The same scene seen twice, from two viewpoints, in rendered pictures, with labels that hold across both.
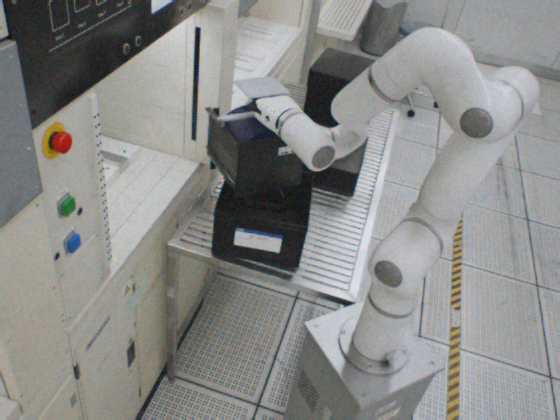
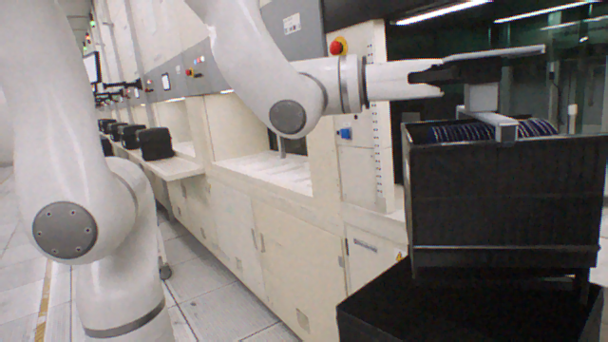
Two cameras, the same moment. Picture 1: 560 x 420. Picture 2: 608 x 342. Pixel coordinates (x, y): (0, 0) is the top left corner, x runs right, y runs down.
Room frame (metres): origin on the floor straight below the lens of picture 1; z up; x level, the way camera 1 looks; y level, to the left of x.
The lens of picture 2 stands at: (1.48, -0.42, 1.25)
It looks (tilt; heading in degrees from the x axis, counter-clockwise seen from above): 14 degrees down; 139
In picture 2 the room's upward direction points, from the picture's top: 7 degrees counter-clockwise
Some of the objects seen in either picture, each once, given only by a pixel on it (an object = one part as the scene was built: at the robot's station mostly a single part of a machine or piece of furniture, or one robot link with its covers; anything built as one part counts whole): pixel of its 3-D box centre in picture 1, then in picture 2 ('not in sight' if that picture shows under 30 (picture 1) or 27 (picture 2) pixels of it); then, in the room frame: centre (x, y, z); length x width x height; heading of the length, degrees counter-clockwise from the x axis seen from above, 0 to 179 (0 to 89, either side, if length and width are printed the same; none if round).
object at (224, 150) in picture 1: (256, 138); (479, 168); (1.28, 0.10, 1.11); 0.24 x 0.20 x 0.32; 125
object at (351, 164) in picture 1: (325, 152); not in sight; (1.73, -0.14, 0.83); 0.29 x 0.29 x 0.13; 81
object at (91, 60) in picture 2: not in sight; (110, 73); (-2.23, 0.64, 1.59); 0.50 x 0.41 x 0.36; 80
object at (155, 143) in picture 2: not in sight; (154, 142); (-1.70, 0.71, 0.93); 0.30 x 0.28 x 0.26; 167
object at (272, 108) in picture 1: (280, 113); (397, 79); (1.19, 0.04, 1.25); 0.11 x 0.10 x 0.07; 35
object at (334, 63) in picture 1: (343, 93); not in sight; (2.14, -0.19, 0.89); 0.29 x 0.29 x 0.25; 76
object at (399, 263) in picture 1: (398, 272); (113, 234); (0.88, -0.30, 1.07); 0.19 x 0.12 x 0.24; 148
